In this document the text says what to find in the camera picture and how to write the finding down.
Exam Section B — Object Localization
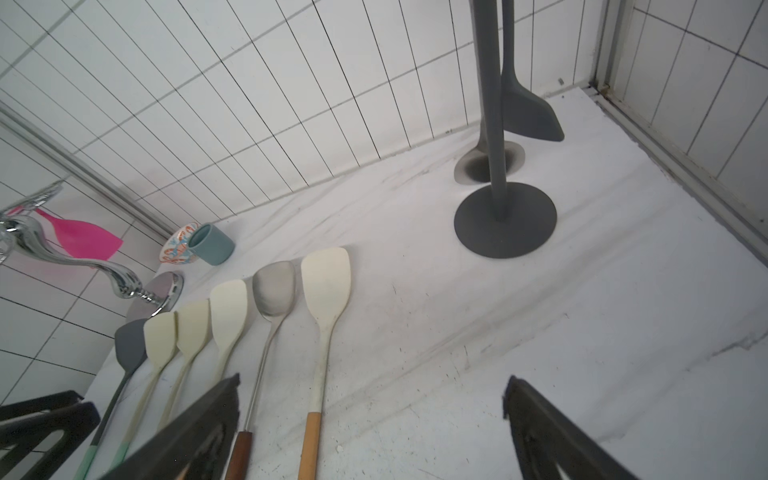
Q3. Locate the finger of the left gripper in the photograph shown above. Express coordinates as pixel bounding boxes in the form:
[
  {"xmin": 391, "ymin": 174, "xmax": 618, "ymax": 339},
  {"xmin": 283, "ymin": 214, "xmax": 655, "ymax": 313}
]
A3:
[{"xmin": 1, "ymin": 390, "xmax": 101, "ymax": 479}]

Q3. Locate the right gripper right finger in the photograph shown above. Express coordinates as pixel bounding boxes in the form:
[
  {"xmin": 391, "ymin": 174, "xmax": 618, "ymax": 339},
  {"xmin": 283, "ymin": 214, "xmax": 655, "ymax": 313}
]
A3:
[{"xmin": 502, "ymin": 376, "xmax": 635, "ymax": 479}]

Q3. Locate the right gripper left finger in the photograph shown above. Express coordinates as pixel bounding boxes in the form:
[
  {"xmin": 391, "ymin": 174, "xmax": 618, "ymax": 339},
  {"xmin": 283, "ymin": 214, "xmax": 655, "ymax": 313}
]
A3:
[{"xmin": 103, "ymin": 374, "xmax": 240, "ymax": 479}]

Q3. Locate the cream spatula green handle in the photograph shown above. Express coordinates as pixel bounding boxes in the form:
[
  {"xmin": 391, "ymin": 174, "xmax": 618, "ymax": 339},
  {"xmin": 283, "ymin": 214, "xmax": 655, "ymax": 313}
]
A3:
[{"xmin": 110, "ymin": 312, "xmax": 177, "ymax": 469}]

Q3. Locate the cream slotted turner green handle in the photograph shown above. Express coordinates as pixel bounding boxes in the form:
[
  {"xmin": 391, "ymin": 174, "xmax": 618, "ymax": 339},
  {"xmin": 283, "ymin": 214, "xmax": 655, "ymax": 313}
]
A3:
[{"xmin": 157, "ymin": 299, "xmax": 211, "ymax": 431}]

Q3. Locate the grey spatula green handle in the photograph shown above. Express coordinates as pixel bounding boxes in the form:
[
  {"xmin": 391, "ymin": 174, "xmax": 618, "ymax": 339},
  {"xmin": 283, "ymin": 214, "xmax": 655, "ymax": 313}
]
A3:
[{"xmin": 73, "ymin": 317, "xmax": 151, "ymax": 480}]

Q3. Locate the cream spoon wooden handle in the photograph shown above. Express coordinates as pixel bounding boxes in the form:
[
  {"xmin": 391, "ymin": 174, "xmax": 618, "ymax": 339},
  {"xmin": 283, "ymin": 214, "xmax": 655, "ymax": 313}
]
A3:
[{"xmin": 209, "ymin": 279, "xmax": 248, "ymax": 386}]

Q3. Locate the cream utensil dark wooden handle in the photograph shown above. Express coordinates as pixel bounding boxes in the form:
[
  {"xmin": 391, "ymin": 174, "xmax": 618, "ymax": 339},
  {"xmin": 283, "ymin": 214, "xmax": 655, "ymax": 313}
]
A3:
[{"xmin": 224, "ymin": 261, "xmax": 296, "ymax": 480}]

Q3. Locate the cream spatula light wooden handle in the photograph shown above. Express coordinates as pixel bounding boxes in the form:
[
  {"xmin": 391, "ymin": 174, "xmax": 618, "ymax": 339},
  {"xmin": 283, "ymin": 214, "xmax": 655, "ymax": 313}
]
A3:
[{"xmin": 298, "ymin": 247, "xmax": 352, "ymax": 479}]

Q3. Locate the dark grey utensil rack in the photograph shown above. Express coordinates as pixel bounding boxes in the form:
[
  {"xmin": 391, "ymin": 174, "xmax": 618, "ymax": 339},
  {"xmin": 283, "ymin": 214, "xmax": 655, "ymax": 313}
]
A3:
[{"xmin": 454, "ymin": 1, "xmax": 558, "ymax": 259}]

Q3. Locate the dark grey hanging spatula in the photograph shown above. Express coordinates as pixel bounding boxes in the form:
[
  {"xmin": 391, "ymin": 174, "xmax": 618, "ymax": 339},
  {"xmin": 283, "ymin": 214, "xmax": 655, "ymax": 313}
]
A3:
[{"xmin": 501, "ymin": 0, "xmax": 565, "ymax": 142}]

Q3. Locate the chrome cup tree stand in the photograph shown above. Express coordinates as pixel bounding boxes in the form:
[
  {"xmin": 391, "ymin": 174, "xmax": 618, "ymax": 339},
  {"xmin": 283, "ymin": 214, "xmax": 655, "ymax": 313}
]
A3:
[{"xmin": 1, "ymin": 179, "xmax": 184, "ymax": 321}]

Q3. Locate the pink cup on stand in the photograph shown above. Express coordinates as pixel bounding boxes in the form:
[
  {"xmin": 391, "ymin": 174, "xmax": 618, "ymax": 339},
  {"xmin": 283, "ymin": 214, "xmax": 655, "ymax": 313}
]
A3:
[{"xmin": 35, "ymin": 208, "xmax": 124, "ymax": 261}]

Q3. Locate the patterned small bowl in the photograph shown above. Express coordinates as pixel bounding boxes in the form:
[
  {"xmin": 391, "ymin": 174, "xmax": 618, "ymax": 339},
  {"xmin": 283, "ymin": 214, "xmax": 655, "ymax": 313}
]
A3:
[{"xmin": 159, "ymin": 221, "xmax": 201, "ymax": 264}]

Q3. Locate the teal ceramic cup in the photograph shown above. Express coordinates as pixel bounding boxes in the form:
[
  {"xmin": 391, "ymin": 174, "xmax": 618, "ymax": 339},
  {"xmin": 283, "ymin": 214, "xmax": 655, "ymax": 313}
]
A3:
[{"xmin": 187, "ymin": 223, "xmax": 235, "ymax": 266}]

